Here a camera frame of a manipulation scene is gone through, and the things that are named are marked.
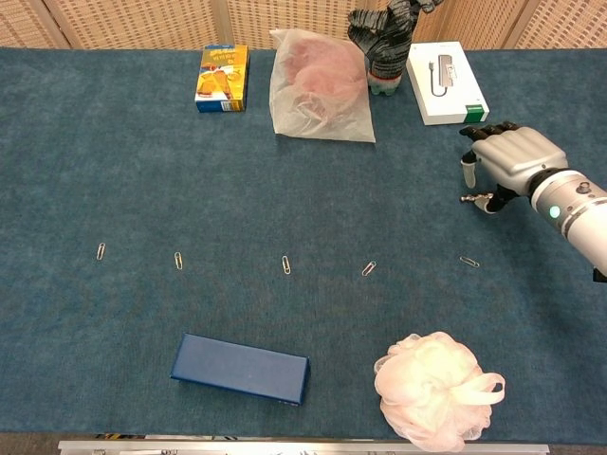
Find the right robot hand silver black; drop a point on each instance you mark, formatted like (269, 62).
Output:
(517, 151)

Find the silver metal bead chain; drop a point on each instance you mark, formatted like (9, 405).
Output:
(467, 198)

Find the paperclip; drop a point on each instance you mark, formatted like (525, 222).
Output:
(178, 261)
(286, 265)
(469, 261)
(369, 268)
(101, 251)

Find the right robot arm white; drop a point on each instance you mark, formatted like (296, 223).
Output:
(583, 223)

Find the white USB hub box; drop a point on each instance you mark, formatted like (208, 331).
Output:
(446, 85)

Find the clear plastic bottle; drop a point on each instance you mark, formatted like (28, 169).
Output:
(385, 86)

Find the grey knit work glove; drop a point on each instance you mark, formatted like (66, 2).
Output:
(386, 38)

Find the white bag with pink mesh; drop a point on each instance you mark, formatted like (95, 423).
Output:
(318, 90)

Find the blue felt table cover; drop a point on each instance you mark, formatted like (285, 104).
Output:
(284, 189)

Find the pink mesh bath pouf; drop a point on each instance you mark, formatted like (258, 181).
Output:
(431, 388)

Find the yellow snack box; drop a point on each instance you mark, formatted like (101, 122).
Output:
(222, 78)

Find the blue rectangular box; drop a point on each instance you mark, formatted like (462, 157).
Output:
(237, 367)

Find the wicker folding screen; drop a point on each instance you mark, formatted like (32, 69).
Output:
(142, 23)

